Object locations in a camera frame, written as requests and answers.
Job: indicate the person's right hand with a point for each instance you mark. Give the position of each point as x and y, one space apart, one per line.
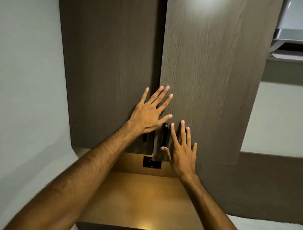
183 158

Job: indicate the person's left hand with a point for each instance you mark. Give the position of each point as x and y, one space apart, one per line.
145 116

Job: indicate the person's left little finger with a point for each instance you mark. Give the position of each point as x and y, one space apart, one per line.
144 95

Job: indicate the person's left middle finger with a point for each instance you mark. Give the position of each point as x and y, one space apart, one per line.
161 95

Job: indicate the person's left thumb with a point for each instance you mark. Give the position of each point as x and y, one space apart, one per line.
165 119

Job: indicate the person's right little finger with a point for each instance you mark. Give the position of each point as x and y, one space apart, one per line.
194 148

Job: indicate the person's right thumb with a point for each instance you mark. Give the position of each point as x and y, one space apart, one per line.
166 151

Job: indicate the person's right middle finger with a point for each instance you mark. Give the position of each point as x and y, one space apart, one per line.
183 132

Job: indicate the person's left forearm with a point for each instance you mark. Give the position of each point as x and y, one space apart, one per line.
78 180

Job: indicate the person's right forearm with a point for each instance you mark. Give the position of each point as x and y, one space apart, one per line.
206 201

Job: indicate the dark wood cabinet door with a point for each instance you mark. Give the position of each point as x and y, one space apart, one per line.
213 71
106 71

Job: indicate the white bedding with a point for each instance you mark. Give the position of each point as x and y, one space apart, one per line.
267 224

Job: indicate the white air conditioner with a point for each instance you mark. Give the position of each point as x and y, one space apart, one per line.
287 30

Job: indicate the black wall power outlet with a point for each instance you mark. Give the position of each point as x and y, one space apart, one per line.
151 162

